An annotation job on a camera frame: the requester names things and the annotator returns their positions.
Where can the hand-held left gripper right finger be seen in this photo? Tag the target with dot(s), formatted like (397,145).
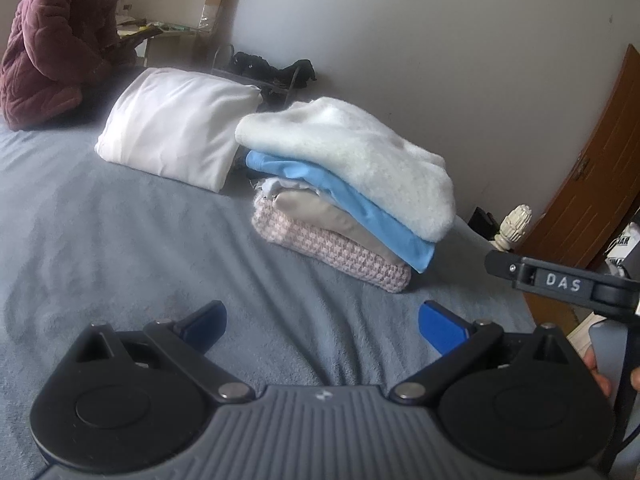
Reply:
(440,327)

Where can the white folded garment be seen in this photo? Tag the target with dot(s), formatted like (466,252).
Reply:
(280,186)

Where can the white paper sheet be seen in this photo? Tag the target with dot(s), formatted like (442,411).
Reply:
(580,337)

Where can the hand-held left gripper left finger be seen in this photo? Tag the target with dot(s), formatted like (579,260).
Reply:
(205,327)

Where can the beige folded garment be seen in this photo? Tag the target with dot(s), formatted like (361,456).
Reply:
(325,215)

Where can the pink houndstooth knit garment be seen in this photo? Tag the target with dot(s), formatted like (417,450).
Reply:
(320,250)

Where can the white printed bag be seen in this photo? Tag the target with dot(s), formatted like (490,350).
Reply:
(622,245)

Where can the cream bedpost finial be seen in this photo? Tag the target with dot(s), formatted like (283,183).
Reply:
(515,222)

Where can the cluttered desk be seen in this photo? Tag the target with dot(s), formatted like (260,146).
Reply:
(170,27)

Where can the black clothes heap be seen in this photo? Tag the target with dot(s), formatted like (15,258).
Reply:
(255,62)

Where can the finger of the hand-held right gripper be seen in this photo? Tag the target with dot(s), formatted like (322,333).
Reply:
(502,267)

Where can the brown wooden door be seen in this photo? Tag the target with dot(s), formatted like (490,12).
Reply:
(600,160)

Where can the black metal rack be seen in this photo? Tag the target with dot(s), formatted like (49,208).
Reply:
(280,91)

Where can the white pillow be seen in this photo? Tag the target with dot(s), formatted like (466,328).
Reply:
(175,125)

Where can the small black object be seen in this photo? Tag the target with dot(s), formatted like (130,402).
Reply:
(482,220)

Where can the light blue folded garment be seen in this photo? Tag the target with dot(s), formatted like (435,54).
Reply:
(380,230)

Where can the person's right hand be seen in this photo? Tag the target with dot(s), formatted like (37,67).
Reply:
(597,375)

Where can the cream fuzzy sweater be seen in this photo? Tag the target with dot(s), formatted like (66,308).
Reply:
(360,160)

